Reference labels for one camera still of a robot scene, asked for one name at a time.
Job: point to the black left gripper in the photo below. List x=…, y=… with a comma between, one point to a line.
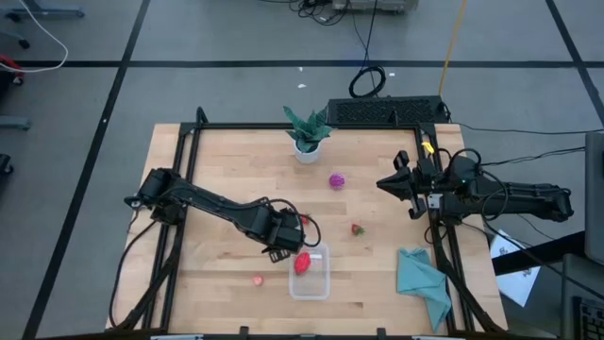
x=285, y=233

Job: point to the yellow tag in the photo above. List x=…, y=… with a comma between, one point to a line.
x=428, y=147

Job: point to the grey equipment box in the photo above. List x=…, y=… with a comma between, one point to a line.
x=375, y=5

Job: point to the black aluminium table frame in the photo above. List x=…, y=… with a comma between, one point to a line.
x=307, y=126

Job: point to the black table edge clamp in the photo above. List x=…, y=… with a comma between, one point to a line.
x=243, y=331
x=381, y=332

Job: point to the teal cloth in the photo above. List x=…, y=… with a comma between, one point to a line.
x=422, y=285

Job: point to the grey monitor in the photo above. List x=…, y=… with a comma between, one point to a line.
x=595, y=198

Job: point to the magenta ridged toy fruit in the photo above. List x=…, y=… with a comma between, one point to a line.
x=336, y=181

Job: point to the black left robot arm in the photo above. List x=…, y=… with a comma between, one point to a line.
x=212, y=203

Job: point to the black keyboard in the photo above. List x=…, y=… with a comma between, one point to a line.
x=387, y=111
x=590, y=321

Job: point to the clear plastic tupperware container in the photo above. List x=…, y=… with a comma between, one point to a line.
x=311, y=288

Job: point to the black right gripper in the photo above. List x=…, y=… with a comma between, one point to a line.
x=424, y=181

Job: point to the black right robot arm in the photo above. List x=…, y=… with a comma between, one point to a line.
x=519, y=198

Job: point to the grey mounting bracket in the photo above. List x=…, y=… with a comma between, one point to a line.
x=133, y=203
x=435, y=200

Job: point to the pink toy peach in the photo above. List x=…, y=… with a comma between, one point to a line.
x=257, y=281

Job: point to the grey desk surface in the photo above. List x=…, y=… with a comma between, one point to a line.
x=582, y=278

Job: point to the black desk bar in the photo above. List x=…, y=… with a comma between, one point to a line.
x=542, y=252

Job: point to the grey furniture leg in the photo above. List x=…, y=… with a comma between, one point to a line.
x=14, y=123

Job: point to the red ridged toy fruit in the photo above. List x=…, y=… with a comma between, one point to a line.
x=302, y=263

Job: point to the black caster wheel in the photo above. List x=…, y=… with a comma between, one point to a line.
x=23, y=44

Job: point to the black floor object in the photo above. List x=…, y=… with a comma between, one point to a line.
x=5, y=164

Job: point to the red object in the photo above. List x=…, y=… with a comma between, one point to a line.
x=7, y=63

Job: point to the green plant in white pot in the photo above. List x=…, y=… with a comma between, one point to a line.
x=307, y=134

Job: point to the grey chair base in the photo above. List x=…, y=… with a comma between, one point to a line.
x=47, y=11

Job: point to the white printed paper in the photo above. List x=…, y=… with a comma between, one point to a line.
x=514, y=283

